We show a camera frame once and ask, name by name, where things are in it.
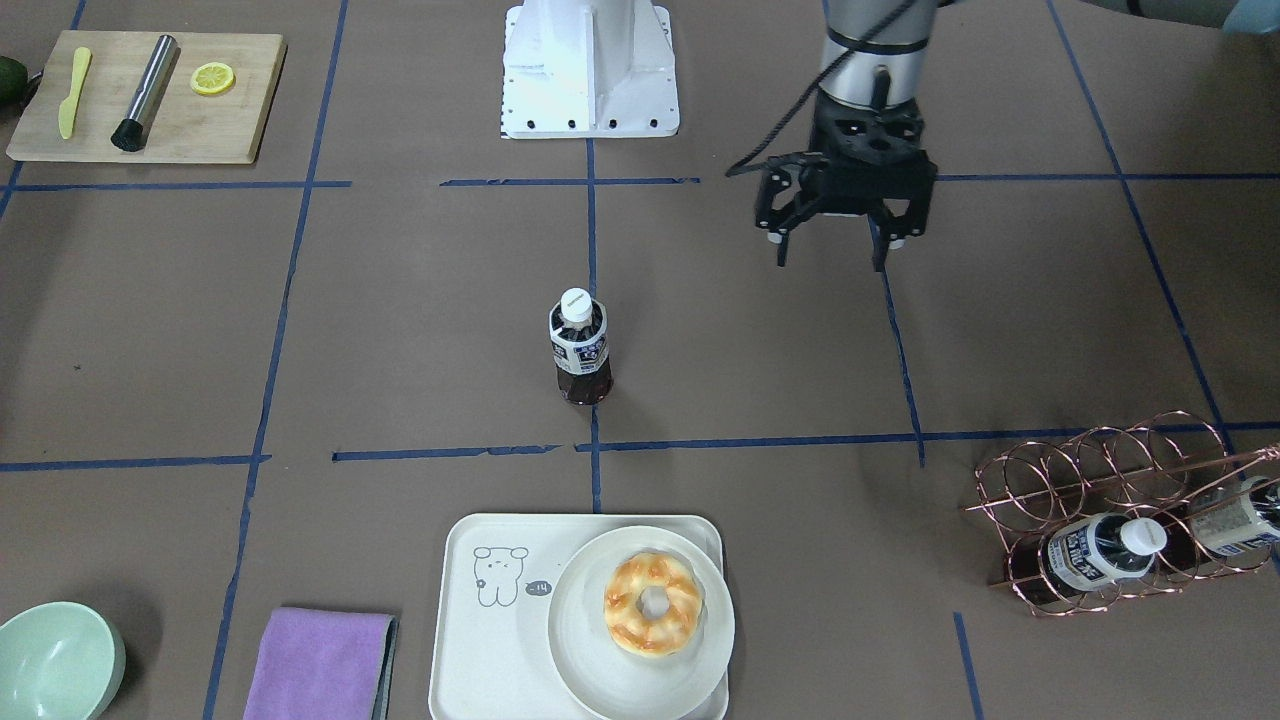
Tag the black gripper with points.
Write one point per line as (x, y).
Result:
(779, 194)

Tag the brown tea bottle white cap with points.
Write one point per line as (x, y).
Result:
(577, 327)

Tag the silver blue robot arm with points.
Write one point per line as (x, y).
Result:
(873, 58)

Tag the tea bottle in rack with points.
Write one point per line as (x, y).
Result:
(1089, 555)
(1236, 517)

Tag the cream serving tray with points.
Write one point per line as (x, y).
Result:
(521, 635)

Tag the white round plate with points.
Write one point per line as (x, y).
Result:
(614, 684)

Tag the glazed donut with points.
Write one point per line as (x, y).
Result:
(652, 605)

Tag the lemon slice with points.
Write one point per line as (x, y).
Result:
(212, 79)

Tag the purple folded cloth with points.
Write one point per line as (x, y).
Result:
(316, 664)

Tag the steel muddler black tip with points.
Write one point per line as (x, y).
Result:
(132, 131)

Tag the wooden cutting board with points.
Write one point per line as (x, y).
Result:
(100, 101)

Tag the yellow plastic knife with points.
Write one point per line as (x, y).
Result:
(68, 107)

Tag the green avocado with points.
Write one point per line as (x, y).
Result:
(14, 79)

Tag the mint green bowl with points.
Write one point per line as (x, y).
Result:
(59, 660)

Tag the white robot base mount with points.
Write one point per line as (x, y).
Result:
(589, 69)

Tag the copper wire bottle rack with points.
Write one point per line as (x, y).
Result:
(1152, 469)

